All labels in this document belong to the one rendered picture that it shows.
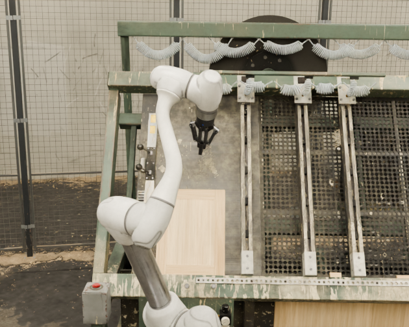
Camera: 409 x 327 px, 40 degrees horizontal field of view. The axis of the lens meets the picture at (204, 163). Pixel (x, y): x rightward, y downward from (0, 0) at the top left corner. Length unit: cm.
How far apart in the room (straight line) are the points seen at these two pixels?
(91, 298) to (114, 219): 80
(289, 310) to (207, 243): 64
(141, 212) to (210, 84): 54
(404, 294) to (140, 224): 164
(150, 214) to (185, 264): 107
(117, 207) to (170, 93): 48
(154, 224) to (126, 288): 105
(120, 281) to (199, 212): 57
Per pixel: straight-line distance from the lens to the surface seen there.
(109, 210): 214
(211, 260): 307
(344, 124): 336
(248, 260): 302
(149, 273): 232
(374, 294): 314
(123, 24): 378
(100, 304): 285
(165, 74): 220
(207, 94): 215
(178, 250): 308
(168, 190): 206
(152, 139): 327
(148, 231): 202
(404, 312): 351
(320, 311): 339
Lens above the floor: 223
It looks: 15 degrees down
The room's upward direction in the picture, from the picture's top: 1 degrees clockwise
